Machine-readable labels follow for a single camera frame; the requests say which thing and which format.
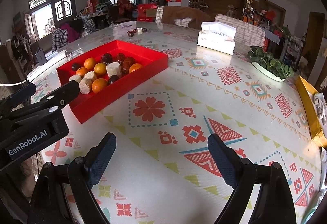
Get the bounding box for small orange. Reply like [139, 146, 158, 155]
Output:
[75, 67, 89, 78]

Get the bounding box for dark purple round fruit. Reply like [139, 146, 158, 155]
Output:
[72, 62, 80, 72]

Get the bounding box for orange tangerine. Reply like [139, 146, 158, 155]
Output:
[94, 62, 106, 76]
[91, 78, 108, 93]
[84, 57, 96, 71]

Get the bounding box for dark chestnut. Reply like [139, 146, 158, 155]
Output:
[108, 75, 120, 84]

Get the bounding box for red jujube date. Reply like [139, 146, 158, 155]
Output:
[116, 53, 126, 65]
[101, 53, 113, 64]

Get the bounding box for large red jujube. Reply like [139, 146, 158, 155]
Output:
[121, 57, 135, 74]

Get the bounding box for small dark fruits cluster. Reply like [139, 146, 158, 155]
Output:
[127, 28, 147, 37]

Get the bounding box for red rectangular tray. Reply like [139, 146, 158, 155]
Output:
[55, 39, 169, 124]

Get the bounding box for black power bank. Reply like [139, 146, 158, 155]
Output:
[35, 48, 48, 66]

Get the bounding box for plaid jacket on chair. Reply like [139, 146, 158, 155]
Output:
[52, 18, 96, 52]

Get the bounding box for white plate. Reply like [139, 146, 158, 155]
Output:
[251, 62, 286, 82]

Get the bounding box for gold box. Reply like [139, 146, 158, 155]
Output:
[295, 76, 326, 149]

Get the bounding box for green spinach leaves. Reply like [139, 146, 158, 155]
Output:
[248, 46, 294, 79]

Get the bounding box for red gift box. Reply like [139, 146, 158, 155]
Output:
[138, 4, 157, 22]

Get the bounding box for white tissue box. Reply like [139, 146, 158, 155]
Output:
[197, 22, 237, 55]

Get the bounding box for brown wooden chair back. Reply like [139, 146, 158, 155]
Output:
[161, 6, 213, 30]

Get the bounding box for white patterned chair back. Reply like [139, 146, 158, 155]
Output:
[215, 14, 265, 48]

